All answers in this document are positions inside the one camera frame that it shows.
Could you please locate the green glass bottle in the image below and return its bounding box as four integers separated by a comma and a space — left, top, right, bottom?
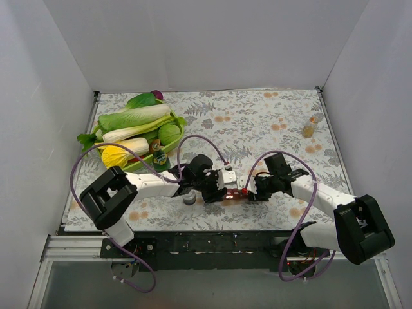
151, 139, 171, 173

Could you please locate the purple onion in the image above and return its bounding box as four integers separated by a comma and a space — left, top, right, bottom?
151, 90, 164, 100

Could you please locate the green leafy herb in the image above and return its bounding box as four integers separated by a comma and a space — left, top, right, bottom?
77, 133, 97, 156

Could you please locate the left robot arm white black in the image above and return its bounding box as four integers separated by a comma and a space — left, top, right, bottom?
80, 154, 227, 258

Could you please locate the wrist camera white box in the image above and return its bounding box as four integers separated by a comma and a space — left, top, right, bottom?
218, 169, 237, 189
237, 175, 248, 195

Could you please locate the dark green leaf vegetable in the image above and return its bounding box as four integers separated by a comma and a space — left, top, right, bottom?
125, 92, 162, 110

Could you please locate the green plastic tray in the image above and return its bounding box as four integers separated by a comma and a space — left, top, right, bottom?
96, 113, 186, 172

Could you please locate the black base frame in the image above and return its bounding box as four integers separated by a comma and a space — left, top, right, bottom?
41, 225, 387, 274

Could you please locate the large napa cabbage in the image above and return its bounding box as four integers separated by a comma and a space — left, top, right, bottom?
98, 104, 171, 132

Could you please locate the yellow napa cabbage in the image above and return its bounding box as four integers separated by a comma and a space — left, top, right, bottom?
98, 138, 149, 169

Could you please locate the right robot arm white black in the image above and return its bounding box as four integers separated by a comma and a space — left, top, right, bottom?
242, 151, 395, 265

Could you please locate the red weekly pill organizer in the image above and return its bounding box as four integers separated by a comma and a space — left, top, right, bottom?
224, 188, 248, 200

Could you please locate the white vitamin pill bottle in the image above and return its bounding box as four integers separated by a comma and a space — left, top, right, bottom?
182, 190, 196, 205

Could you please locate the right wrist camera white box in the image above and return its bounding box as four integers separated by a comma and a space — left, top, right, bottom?
237, 175, 248, 195

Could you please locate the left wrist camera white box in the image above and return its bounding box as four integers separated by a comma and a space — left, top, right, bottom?
218, 169, 237, 189

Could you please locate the clear bottle of yellow capsules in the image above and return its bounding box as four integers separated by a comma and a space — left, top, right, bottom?
302, 117, 318, 138

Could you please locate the round green cabbage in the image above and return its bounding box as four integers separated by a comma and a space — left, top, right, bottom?
158, 123, 182, 145

